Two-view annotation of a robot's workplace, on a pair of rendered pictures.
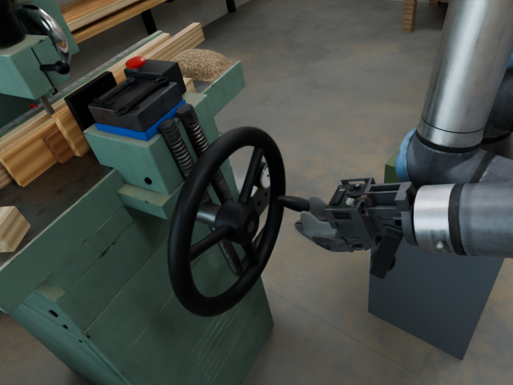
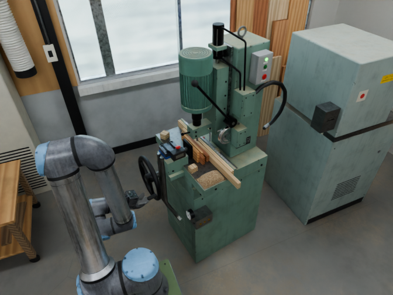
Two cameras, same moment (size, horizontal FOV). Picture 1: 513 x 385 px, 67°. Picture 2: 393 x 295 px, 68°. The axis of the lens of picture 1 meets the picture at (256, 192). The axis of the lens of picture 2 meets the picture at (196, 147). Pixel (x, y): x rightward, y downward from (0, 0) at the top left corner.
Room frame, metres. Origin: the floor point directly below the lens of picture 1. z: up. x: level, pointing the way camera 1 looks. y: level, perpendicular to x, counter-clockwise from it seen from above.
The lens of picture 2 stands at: (1.13, -1.04, 2.05)
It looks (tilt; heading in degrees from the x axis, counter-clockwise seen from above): 39 degrees down; 111
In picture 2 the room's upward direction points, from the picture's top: 1 degrees counter-clockwise
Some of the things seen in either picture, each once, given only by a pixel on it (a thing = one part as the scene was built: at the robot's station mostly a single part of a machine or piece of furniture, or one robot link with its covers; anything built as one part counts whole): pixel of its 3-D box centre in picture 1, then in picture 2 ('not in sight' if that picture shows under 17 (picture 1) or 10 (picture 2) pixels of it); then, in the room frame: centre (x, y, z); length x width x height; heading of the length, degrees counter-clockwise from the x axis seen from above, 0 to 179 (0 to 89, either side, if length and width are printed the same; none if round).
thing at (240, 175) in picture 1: (243, 192); (200, 217); (0.74, 0.03, 0.58); 0.12 x 0.08 x 0.08; 52
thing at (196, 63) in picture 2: not in sight; (196, 81); (0.62, 0.31, 1.35); 0.18 x 0.18 x 0.31
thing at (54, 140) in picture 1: (101, 114); (193, 151); (0.63, 0.23, 0.92); 0.22 x 0.02 x 0.05; 142
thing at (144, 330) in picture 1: (133, 289); (211, 197); (0.70, 0.40, 0.35); 0.58 x 0.45 x 0.71; 52
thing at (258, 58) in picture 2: not in sight; (260, 67); (0.93, 0.47, 1.40); 0.10 x 0.06 x 0.16; 52
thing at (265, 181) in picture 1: (262, 177); (190, 215); (0.70, -0.02, 0.65); 0.06 x 0.04 x 0.08; 142
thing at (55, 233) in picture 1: (128, 150); (185, 159); (0.58, 0.20, 0.87); 0.61 x 0.30 x 0.06; 142
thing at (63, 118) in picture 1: (103, 110); (191, 150); (0.62, 0.22, 0.94); 0.16 x 0.02 x 0.08; 142
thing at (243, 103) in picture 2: not in sight; (244, 102); (0.88, 0.38, 1.22); 0.09 x 0.08 x 0.15; 52
